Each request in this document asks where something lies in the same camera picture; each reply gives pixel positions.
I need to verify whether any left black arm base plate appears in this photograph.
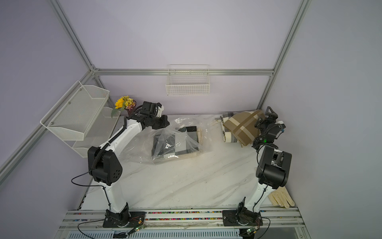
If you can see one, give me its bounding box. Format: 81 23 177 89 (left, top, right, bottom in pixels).
102 210 146 228

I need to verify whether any black cream checked scarf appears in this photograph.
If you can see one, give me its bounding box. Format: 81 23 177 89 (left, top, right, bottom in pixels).
151 126 202 163

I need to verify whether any cream plaid scarf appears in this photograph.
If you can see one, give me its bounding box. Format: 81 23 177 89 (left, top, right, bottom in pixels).
216 112 238 143

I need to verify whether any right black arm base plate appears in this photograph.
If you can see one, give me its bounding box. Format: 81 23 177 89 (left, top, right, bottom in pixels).
222 209 263 226

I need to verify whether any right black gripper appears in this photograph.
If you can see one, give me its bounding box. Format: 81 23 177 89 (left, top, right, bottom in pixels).
255 108 278 140

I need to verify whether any tan plaid scarf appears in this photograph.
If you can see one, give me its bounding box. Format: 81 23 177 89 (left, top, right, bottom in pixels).
223 110 265 146

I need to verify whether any purple ribbed glass vase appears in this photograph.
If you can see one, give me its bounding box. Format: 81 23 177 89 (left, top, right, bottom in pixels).
125 105 136 116

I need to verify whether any aluminium front rail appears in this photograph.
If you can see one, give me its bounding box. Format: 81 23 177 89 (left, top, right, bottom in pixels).
58 207 305 231

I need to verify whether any white wire wall basket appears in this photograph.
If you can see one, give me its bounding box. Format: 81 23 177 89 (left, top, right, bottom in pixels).
166 64 210 96

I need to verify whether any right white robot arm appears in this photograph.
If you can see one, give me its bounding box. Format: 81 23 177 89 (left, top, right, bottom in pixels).
251 107 292 214

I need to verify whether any yellow flower bouquet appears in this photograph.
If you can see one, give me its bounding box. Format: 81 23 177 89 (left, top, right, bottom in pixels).
110 96 137 118

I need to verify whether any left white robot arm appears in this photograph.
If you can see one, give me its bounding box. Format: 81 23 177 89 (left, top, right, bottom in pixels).
88 101 170 214

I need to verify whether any clear plastic vacuum bag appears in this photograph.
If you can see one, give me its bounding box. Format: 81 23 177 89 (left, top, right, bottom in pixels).
120 115 212 165

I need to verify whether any white two-tier mesh shelf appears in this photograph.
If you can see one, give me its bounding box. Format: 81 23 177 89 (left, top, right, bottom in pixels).
40 81 120 158

